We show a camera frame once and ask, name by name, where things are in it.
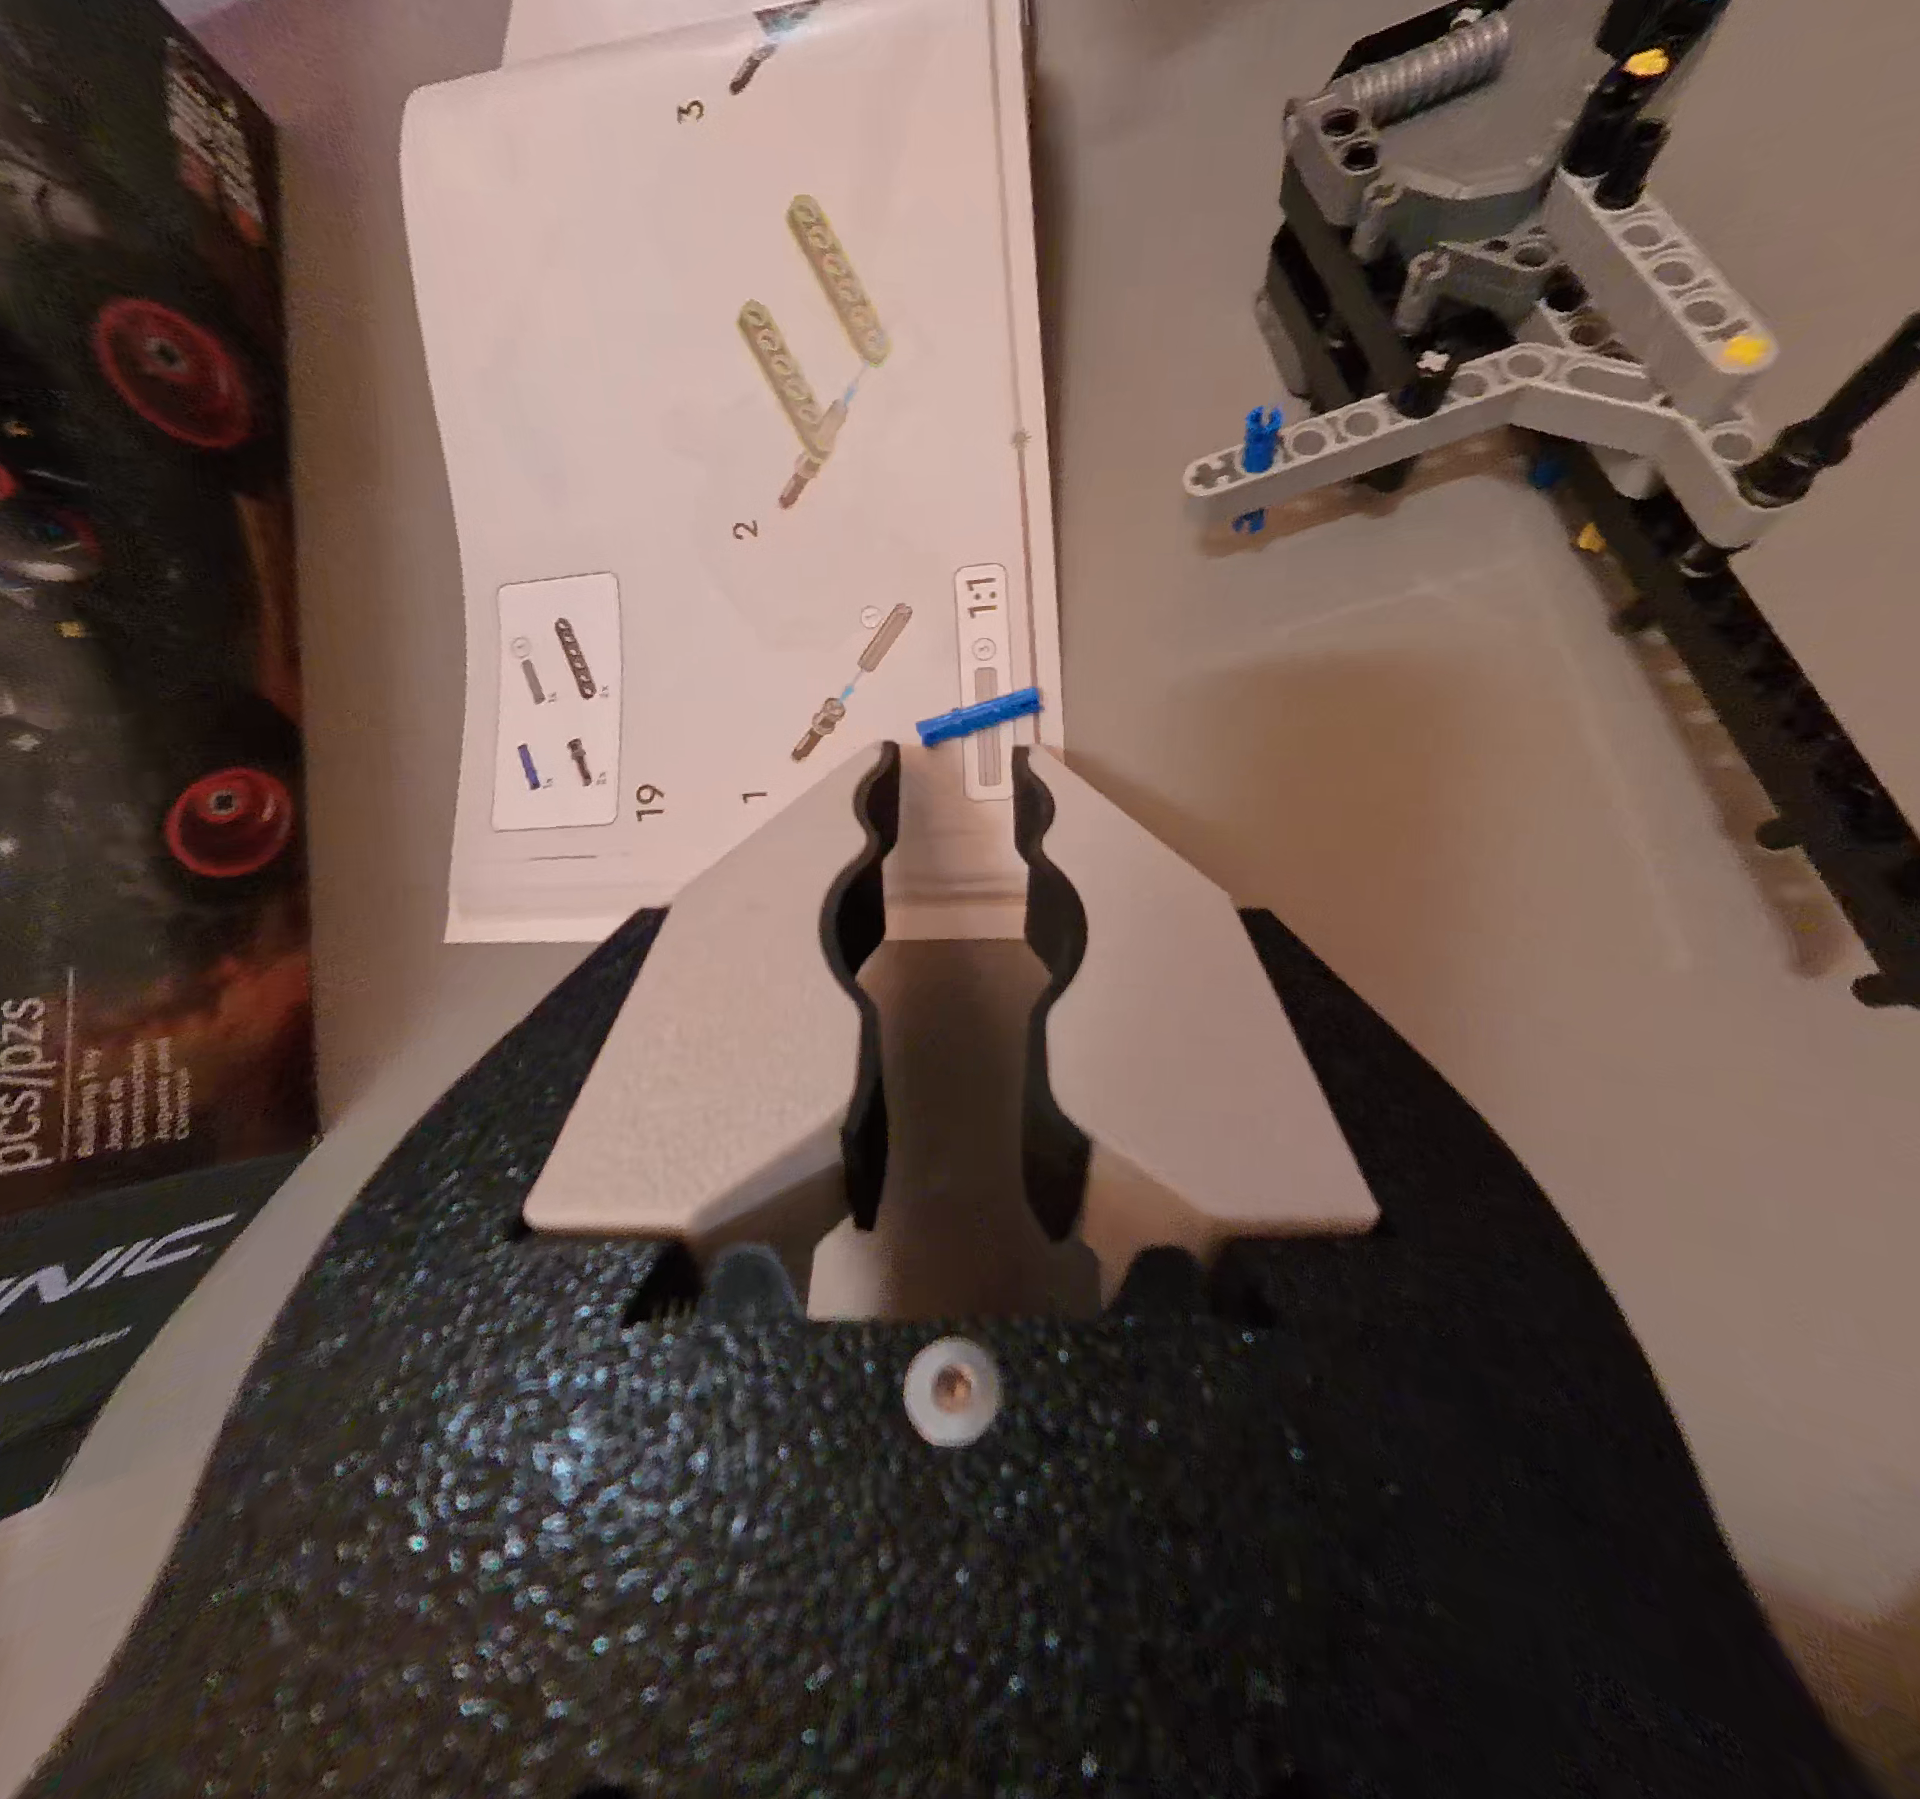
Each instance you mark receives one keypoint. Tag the white instruction booklet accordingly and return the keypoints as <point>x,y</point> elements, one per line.
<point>630,404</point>

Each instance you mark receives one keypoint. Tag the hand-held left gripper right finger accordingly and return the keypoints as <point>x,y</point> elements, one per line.
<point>1200,1079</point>

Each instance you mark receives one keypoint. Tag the grey black toy brick assembly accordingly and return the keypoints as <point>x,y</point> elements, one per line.
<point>1501,134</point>

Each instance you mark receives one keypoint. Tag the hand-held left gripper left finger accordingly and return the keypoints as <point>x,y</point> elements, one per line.
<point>719,1063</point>

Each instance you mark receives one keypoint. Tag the blue toy connector pin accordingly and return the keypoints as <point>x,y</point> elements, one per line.
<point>975,717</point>

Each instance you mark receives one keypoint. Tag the black toy set box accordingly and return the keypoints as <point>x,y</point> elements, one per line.
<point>136,630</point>

